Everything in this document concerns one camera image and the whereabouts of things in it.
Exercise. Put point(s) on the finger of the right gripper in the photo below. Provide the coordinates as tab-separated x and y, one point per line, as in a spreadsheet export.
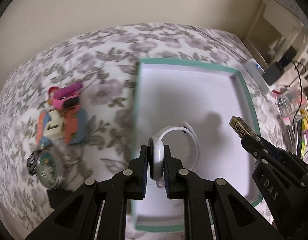
258	148

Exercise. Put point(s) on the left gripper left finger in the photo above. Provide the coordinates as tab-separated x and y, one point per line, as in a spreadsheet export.
97	210

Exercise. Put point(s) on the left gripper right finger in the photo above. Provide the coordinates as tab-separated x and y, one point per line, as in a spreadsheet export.
213	209

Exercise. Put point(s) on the gold black patterned lighter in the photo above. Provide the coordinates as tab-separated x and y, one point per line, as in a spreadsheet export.
243	130

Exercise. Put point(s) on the black charger cube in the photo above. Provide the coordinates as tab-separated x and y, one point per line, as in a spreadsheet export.
57	196

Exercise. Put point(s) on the round tin with pearls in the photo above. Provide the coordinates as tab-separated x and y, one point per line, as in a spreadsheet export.
49	169

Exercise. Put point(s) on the black toy car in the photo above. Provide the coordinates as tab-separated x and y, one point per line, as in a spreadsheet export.
32	162

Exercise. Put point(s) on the orange blue case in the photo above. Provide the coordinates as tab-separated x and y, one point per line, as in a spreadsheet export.
75	125
41	140

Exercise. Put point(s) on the cream hair claw clip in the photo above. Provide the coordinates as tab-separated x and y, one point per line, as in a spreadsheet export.
55	128

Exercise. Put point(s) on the pink kids watch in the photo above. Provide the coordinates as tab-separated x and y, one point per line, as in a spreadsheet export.
68	97

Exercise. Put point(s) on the pink pup toy figure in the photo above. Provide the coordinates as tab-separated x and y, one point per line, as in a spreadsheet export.
50	100

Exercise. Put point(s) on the teal white tray box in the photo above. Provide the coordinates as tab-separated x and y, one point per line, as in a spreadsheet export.
173	92

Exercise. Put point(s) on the white power strip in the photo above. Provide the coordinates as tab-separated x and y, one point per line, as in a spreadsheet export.
256	72

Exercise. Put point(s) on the black power adapter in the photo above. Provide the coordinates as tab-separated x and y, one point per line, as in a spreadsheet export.
273	73

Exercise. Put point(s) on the white shelf furniture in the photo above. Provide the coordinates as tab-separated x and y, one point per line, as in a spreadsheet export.
272	32

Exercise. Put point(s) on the floral white blanket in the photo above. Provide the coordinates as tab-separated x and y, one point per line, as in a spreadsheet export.
97	71

